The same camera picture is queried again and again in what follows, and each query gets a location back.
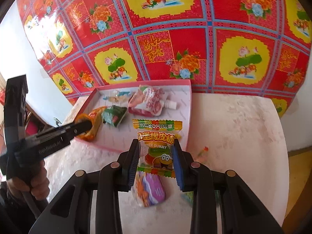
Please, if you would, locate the orange rice cracker packet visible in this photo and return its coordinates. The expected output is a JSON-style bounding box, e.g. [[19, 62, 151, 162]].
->
[[87, 106, 107, 141]]

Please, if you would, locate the green foil snack packet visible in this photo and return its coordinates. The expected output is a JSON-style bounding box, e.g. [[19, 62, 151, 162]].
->
[[101, 105, 128, 127]]

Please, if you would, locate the clear blue-edged candy packet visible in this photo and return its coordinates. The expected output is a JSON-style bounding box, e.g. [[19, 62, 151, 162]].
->
[[103, 90, 134, 104]]

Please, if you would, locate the clear colourful skewer candy packet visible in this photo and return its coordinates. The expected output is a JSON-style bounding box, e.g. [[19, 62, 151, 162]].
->
[[196, 146, 209, 164]]

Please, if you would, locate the pink jelly drink pouch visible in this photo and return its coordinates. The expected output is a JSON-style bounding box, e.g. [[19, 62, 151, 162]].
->
[[128, 86, 178, 117]]

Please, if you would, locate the purple candy tin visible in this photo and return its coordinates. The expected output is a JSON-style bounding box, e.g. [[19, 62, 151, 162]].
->
[[132, 171, 166, 208]]

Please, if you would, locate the burger gummy packet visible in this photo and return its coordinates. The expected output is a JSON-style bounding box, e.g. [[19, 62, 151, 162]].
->
[[132, 119, 183, 178]]

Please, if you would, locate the orange jelly cup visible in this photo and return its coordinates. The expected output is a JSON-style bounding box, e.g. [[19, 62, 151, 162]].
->
[[74, 113, 96, 142]]

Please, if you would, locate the green triangular snack packet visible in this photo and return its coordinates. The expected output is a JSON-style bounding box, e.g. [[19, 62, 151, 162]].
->
[[181, 191, 194, 206]]

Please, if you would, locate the person left hand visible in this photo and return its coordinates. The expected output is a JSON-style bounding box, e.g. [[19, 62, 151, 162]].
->
[[6, 160, 50, 201]]

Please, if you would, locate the wooden shelf cabinet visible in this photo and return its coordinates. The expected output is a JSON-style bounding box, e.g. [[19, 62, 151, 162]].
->
[[25, 103, 52, 136]]

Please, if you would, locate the pink shallow cardboard box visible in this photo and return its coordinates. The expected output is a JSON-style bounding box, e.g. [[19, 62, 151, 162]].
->
[[73, 79, 193, 154]]

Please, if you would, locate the red floral wall poster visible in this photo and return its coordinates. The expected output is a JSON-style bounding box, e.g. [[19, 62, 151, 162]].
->
[[16, 0, 311, 116]]

